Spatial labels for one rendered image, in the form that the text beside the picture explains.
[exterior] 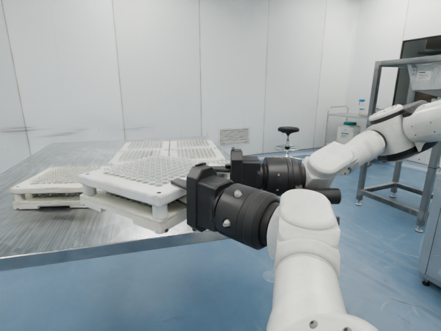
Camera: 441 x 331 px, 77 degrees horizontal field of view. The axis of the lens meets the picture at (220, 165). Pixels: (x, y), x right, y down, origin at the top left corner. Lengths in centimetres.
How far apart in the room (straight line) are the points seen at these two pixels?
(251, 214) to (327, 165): 27
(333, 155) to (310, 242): 36
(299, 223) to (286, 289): 8
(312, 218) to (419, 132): 49
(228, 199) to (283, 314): 21
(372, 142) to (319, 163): 19
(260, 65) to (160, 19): 172
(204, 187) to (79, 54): 385
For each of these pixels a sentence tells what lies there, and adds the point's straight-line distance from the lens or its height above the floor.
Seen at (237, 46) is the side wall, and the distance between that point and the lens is 476.
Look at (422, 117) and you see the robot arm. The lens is 76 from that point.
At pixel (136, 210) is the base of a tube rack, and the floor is 102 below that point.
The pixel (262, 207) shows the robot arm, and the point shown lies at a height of 108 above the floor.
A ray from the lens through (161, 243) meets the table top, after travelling 76.
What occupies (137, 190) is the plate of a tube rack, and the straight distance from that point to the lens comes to 53.
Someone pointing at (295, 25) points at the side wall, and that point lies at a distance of 540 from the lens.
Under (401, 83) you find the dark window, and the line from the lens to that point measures 560.
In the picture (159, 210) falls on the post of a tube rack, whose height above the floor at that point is 104.
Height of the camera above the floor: 124
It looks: 16 degrees down
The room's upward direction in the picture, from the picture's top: straight up
